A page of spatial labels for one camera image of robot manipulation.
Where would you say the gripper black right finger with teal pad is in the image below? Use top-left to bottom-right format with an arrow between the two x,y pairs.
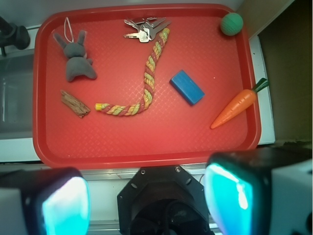
204,147 -> 313,235

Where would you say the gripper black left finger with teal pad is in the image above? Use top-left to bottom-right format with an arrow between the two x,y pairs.
0,167 -> 90,235

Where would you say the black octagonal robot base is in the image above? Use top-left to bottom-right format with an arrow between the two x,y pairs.
117,165 -> 214,235

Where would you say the orange plastic carrot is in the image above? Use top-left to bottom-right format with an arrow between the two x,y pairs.
210,78 -> 268,129

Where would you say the brown wood piece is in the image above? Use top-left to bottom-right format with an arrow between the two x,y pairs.
60,90 -> 91,118

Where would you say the blue rectangular block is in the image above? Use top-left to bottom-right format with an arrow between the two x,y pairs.
170,70 -> 205,105

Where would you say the red plastic tray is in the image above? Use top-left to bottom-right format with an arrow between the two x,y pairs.
33,4 -> 261,169

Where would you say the grey plush bunny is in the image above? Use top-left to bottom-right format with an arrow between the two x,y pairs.
53,17 -> 97,82

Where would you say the green textured ball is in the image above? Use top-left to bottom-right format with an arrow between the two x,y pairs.
220,13 -> 244,36

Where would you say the black clamp knob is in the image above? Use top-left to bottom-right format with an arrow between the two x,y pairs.
0,17 -> 31,57

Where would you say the silver key bunch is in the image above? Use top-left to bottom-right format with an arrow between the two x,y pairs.
123,17 -> 171,43

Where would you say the multicolour twisted rope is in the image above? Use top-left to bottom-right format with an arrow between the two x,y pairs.
94,27 -> 171,118

